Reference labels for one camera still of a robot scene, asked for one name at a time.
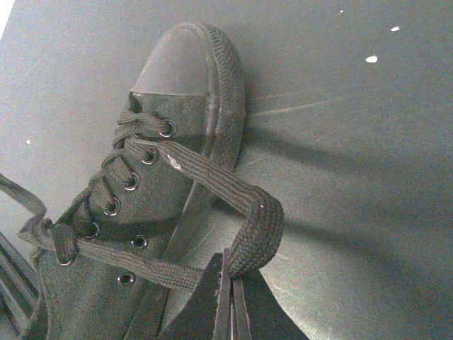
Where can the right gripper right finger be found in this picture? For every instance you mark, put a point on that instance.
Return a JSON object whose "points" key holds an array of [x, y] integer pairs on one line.
{"points": [[257, 314]]}

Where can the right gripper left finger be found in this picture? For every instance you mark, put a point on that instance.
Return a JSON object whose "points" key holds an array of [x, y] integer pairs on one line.
{"points": [[207, 313]]}

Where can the black sneaker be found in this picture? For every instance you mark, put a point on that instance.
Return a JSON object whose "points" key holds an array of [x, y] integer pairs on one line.
{"points": [[190, 92]]}

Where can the black shoelace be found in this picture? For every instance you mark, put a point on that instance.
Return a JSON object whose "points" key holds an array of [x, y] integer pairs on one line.
{"points": [[212, 212]]}

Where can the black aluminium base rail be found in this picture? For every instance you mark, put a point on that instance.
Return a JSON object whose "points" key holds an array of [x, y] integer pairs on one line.
{"points": [[19, 289]]}

